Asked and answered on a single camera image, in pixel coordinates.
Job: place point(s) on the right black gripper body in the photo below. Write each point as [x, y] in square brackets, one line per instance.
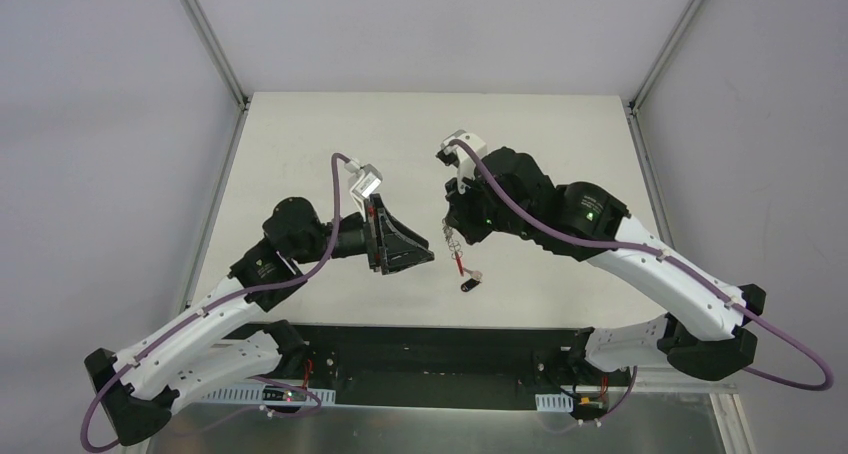
[465, 209]

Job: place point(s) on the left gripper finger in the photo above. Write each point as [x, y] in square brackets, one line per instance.
[396, 262]
[400, 241]

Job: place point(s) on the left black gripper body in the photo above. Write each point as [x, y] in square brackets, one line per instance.
[376, 237]

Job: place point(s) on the red handled metal keyring holder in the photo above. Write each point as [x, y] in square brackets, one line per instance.
[454, 246]

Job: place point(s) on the silver key with black tag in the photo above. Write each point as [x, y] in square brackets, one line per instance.
[474, 280]

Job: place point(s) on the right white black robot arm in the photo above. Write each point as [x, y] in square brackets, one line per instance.
[700, 334]

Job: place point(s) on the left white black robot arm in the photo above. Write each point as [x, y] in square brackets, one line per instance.
[142, 387]

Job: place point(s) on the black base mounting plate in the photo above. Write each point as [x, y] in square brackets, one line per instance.
[437, 367]

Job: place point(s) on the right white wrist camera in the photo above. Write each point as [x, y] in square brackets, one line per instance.
[456, 156]

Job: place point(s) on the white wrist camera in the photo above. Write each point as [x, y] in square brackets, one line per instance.
[365, 180]
[456, 156]

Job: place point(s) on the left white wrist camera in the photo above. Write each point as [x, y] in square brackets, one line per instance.
[365, 180]

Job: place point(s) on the left white cable duct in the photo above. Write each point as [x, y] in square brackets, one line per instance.
[271, 395]

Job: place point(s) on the white cable duct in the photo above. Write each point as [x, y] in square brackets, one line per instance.
[555, 403]
[271, 395]

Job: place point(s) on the right aluminium frame post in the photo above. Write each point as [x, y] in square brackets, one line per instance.
[663, 59]

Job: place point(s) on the aluminium frame post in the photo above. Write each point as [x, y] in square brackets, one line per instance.
[663, 59]
[211, 42]

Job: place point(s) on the right white cable duct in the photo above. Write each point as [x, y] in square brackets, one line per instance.
[555, 403]

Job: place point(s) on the left aluminium frame post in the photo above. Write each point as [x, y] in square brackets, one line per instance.
[211, 42]

